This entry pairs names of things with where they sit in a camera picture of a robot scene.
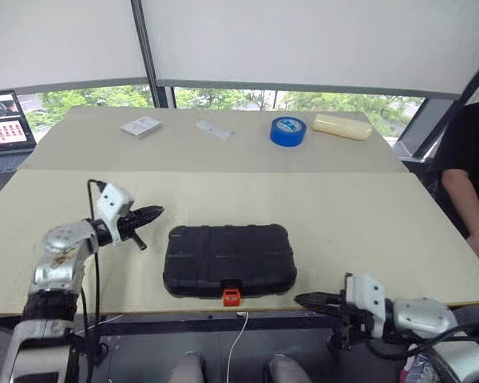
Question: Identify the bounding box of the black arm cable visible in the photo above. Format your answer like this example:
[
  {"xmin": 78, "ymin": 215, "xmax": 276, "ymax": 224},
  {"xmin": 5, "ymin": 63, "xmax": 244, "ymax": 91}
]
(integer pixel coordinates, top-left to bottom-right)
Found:
[
  {"xmin": 366, "ymin": 321, "xmax": 479, "ymax": 361},
  {"xmin": 79, "ymin": 178, "xmax": 109, "ymax": 383}
]

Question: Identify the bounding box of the grey rounded shape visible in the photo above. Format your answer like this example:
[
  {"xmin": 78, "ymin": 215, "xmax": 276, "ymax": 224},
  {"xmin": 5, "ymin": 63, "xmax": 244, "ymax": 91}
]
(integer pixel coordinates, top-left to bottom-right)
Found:
[
  {"xmin": 168, "ymin": 352, "xmax": 207, "ymax": 383},
  {"xmin": 263, "ymin": 353, "xmax": 313, "ymax": 383}
]

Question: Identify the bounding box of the blue tape roll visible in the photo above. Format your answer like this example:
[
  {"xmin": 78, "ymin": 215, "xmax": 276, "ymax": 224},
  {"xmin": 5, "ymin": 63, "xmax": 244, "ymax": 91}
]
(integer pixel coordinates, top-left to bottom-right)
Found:
[{"xmin": 269, "ymin": 115, "xmax": 308, "ymax": 149}]

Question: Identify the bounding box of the black metal table frame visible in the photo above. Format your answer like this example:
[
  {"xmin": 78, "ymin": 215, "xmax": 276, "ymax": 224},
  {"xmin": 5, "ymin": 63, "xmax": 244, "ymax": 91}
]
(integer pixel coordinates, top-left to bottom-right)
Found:
[{"xmin": 0, "ymin": 310, "xmax": 344, "ymax": 338}]

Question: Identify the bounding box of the cream cylindrical container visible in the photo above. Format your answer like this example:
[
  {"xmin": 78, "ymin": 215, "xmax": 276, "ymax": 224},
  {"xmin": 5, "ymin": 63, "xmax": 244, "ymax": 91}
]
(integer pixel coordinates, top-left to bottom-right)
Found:
[{"xmin": 311, "ymin": 113, "xmax": 374, "ymax": 142}]

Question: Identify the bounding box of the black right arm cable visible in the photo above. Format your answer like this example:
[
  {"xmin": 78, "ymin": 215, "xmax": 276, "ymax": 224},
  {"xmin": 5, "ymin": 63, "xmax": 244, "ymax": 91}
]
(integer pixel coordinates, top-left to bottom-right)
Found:
[{"xmin": 366, "ymin": 321, "xmax": 479, "ymax": 361}]

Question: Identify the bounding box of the white roller blind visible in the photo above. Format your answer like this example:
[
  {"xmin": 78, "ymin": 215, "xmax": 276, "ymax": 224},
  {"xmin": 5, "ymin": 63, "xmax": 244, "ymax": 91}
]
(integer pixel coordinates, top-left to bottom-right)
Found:
[
  {"xmin": 140, "ymin": 0, "xmax": 479, "ymax": 101},
  {"xmin": 0, "ymin": 0, "xmax": 149, "ymax": 96}
]

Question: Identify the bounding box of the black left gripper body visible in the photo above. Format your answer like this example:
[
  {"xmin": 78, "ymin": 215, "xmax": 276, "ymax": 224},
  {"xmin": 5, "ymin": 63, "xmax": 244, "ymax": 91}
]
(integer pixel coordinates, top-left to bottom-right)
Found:
[{"xmin": 117, "ymin": 212, "xmax": 148, "ymax": 251}]

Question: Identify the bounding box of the dark window frame post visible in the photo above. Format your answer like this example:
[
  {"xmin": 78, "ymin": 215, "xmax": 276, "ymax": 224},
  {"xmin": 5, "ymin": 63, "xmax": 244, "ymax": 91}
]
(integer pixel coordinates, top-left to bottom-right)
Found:
[{"xmin": 129, "ymin": 0, "xmax": 177, "ymax": 109}]

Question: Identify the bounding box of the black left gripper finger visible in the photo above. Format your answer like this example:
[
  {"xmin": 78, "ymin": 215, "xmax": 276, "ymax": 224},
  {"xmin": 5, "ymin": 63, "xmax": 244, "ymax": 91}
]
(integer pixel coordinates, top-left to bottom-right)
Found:
[
  {"xmin": 133, "ymin": 204, "xmax": 165, "ymax": 219},
  {"xmin": 135, "ymin": 212, "xmax": 161, "ymax": 230}
]

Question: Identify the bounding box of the pink patterned object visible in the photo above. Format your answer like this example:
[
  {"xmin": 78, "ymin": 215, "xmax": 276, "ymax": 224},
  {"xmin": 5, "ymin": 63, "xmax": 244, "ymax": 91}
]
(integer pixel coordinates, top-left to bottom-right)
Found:
[{"xmin": 398, "ymin": 352, "xmax": 434, "ymax": 383}]

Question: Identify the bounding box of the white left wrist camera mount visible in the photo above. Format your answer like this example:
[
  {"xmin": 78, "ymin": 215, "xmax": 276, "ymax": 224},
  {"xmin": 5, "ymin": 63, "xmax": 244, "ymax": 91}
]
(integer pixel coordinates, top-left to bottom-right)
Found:
[{"xmin": 95, "ymin": 183, "xmax": 136, "ymax": 245}]

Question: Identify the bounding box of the small white card box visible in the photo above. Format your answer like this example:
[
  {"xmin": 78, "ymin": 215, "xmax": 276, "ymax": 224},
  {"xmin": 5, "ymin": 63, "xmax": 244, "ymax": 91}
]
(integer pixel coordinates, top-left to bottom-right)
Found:
[{"xmin": 120, "ymin": 116, "xmax": 164, "ymax": 140}]

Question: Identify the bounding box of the open laptop computer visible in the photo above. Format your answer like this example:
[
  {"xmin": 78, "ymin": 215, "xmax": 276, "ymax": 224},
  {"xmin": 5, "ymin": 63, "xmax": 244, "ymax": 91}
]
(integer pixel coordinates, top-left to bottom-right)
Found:
[{"xmin": 0, "ymin": 90, "xmax": 38, "ymax": 177}]

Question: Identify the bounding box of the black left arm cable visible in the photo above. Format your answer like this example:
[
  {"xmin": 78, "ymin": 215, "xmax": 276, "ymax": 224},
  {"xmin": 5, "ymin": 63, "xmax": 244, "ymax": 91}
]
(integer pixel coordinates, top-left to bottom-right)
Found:
[{"xmin": 79, "ymin": 178, "xmax": 109, "ymax": 383}]

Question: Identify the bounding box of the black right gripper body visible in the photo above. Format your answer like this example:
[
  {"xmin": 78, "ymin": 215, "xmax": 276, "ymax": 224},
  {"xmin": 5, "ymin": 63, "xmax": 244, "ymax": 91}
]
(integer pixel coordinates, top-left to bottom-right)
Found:
[{"xmin": 327, "ymin": 294, "xmax": 375, "ymax": 353}]

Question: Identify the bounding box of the thin white cable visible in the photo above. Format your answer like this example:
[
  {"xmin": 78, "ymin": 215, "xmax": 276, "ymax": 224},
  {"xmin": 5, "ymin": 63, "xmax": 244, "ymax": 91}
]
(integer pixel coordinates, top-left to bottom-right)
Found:
[{"xmin": 226, "ymin": 310, "xmax": 250, "ymax": 383}]

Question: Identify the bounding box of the black plastic case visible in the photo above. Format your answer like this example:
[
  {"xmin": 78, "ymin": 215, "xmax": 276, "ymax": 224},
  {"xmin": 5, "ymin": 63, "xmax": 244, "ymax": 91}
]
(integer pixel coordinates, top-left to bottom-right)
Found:
[{"xmin": 162, "ymin": 223, "xmax": 298, "ymax": 300}]

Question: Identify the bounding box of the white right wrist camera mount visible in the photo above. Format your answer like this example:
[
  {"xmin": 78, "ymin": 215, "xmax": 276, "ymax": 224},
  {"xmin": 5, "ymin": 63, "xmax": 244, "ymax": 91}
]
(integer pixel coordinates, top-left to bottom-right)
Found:
[{"xmin": 344, "ymin": 272, "xmax": 386, "ymax": 338}]

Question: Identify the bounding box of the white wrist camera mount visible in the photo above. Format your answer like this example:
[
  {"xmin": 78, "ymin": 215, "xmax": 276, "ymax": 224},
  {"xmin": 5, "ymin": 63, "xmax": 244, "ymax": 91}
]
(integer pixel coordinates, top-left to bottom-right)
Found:
[
  {"xmin": 344, "ymin": 272, "xmax": 386, "ymax": 338},
  {"xmin": 95, "ymin": 183, "xmax": 136, "ymax": 245}
]

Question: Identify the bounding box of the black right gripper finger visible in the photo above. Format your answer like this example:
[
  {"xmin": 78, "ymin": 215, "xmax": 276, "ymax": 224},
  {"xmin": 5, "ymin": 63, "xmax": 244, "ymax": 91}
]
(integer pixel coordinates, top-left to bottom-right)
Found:
[
  {"xmin": 299, "ymin": 302, "xmax": 345, "ymax": 317},
  {"xmin": 294, "ymin": 292, "xmax": 343, "ymax": 306}
]

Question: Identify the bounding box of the person in black shirt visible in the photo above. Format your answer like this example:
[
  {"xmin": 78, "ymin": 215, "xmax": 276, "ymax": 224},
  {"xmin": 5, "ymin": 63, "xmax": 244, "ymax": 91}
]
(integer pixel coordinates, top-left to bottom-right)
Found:
[{"xmin": 424, "ymin": 101, "xmax": 479, "ymax": 277}]

